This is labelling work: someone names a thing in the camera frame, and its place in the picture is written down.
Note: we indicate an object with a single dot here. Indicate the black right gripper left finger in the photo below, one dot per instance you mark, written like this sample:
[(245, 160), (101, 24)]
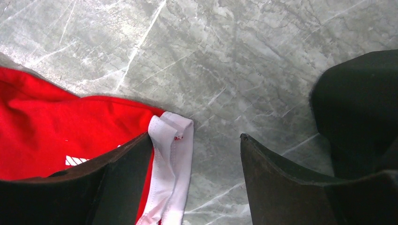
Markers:
[(105, 190)]

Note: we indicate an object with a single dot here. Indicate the black garment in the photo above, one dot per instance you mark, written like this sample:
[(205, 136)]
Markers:
[(355, 106)]

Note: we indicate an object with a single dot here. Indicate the red white underwear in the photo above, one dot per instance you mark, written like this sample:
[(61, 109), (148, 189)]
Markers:
[(45, 129)]

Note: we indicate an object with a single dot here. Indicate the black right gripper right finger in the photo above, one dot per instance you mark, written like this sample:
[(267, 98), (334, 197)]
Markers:
[(282, 192)]

